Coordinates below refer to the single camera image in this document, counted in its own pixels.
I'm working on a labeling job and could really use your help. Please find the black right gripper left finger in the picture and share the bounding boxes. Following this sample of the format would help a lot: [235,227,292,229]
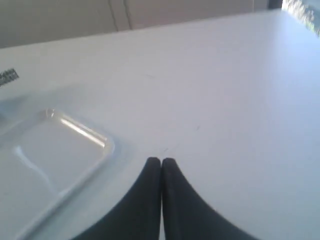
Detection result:
[75,157,162,240]

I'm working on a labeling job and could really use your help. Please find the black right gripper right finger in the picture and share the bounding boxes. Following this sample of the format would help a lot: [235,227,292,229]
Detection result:
[161,158,253,240]

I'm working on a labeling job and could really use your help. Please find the chrome threaded dumbbell bar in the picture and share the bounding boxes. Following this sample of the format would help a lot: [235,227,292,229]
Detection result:
[0,68,19,87]

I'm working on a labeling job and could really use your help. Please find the white plastic tray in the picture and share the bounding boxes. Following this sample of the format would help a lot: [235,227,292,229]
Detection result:
[0,108,115,240]

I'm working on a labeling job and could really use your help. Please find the white cabinet doors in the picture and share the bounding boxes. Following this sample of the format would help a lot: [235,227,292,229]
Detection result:
[0,0,269,48]

